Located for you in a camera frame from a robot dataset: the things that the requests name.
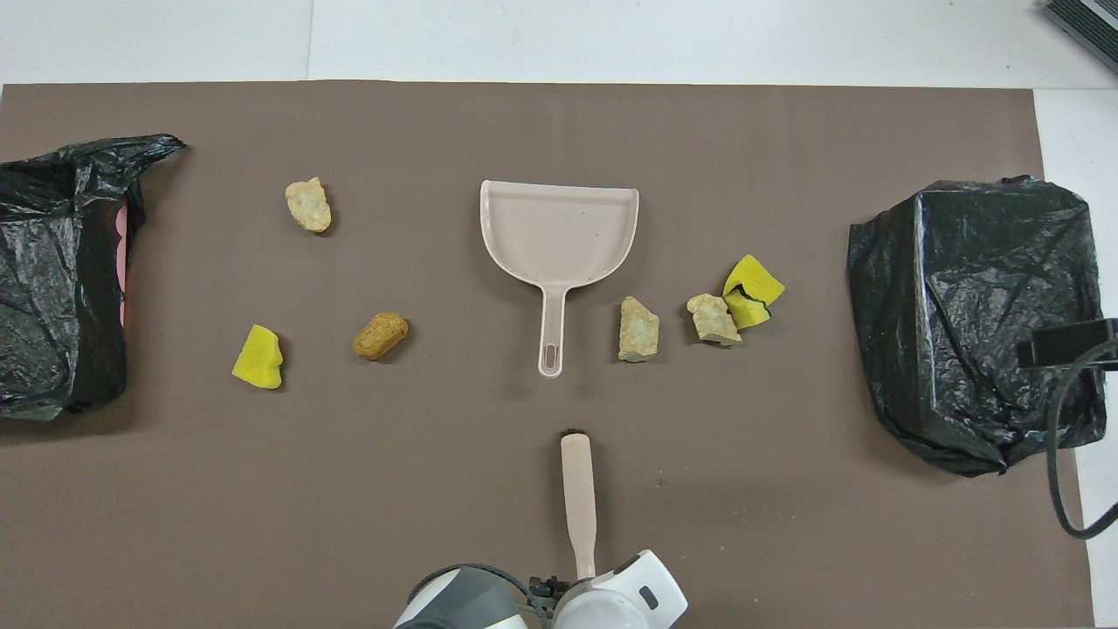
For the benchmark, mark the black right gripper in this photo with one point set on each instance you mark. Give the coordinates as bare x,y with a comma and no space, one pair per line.
1102,339

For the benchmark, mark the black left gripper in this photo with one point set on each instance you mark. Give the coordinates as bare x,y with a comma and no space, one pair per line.
546,594

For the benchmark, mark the beige hand brush black bristles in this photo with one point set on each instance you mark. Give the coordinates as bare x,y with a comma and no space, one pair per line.
578,489

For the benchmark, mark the beige sponge chunk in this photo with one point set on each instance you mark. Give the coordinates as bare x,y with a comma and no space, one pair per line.
638,330
712,319
308,206

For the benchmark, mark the brown sponge lump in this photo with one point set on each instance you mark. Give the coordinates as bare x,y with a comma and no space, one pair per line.
380,336

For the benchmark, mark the yellow green scouring sponge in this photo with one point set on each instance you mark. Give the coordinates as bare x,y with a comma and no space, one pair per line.
753,278

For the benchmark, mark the beige plastic dustpan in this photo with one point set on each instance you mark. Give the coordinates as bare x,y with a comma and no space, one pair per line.
559,231

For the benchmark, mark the yellow sponge piece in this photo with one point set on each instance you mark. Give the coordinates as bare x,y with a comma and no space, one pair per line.
258,358

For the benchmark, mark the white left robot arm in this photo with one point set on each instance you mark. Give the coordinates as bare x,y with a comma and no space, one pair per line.
611,607

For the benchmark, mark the flat bin black bag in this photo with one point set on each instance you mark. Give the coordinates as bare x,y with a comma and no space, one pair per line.
961,367

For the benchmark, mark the pink bin black bag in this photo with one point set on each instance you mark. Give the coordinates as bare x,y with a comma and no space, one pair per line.
44,349

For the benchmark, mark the brown table mat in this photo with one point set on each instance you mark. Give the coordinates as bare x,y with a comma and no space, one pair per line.
349,489

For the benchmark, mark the grey ribbed device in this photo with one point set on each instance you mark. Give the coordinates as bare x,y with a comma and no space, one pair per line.
1087,22

